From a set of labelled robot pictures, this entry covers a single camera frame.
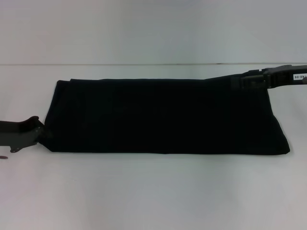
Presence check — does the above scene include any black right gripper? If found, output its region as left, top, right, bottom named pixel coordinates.
left=230, top=64, right=307, bottom=91

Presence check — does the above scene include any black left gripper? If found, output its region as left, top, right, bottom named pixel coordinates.
left=0, top=115, right=53, bottom=153

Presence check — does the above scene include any black shirt with FREE print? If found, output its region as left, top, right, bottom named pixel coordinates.
left=42, top=70, right=291, bottom=155

